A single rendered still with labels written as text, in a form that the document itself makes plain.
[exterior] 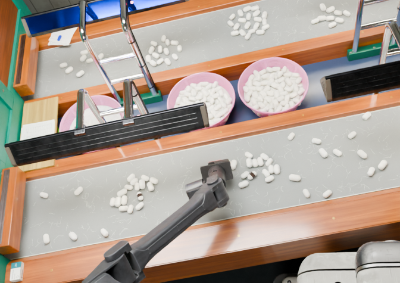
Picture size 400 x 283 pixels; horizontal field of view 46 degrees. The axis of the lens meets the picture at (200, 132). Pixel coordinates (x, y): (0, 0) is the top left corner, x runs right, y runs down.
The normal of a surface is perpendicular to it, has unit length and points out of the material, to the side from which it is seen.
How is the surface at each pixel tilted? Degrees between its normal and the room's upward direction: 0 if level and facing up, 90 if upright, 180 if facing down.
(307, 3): 0
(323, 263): 20
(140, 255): 57
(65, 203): 0
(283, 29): 0
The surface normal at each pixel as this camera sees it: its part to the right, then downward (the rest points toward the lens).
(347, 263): -0.15, -0.78
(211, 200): 0.64, -0.07
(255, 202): -0.18, -0.53
